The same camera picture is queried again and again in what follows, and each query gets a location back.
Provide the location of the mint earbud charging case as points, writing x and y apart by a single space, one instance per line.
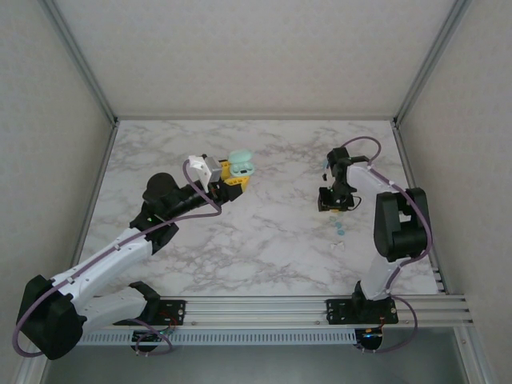
240 158

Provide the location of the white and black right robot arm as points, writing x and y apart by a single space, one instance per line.
382 276

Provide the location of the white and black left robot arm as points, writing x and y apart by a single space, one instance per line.
112 256

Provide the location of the small white earbud piece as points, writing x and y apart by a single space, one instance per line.
339 245

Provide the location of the right controller board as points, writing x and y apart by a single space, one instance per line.
370 338

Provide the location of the controller board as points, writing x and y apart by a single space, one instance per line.
154 338
370 338

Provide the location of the left controller board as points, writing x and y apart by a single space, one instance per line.
154 338

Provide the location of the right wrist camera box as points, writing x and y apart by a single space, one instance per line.
323 200

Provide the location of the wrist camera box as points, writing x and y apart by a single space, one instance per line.
323 200
208 170

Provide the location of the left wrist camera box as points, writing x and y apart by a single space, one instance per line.
208 170

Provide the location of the aluminium table back rail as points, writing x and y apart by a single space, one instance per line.
256 118

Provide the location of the aluminium table side rail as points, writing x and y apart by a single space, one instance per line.
409 168
100 176

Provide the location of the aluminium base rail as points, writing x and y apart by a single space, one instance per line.
260 308

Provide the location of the aluminium frame post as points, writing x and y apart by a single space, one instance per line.
431 60
82 60

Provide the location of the aluminium frame leg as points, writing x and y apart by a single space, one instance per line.
34 372
476 360

